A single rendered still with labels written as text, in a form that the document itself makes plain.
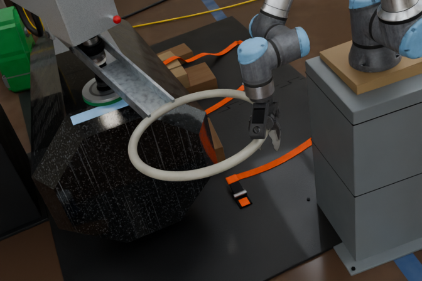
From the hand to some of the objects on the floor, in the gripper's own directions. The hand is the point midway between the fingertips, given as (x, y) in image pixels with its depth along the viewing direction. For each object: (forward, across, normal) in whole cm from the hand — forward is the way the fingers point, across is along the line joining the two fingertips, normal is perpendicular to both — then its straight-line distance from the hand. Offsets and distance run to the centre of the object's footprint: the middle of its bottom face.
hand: (267, 148), depth 173 cm
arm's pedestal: (+86, -24, -58) cm, 107 cm away
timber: (+79, +71, -92) cm, 141 cm away
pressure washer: (+68, +244, -155) cm, 298 cm away
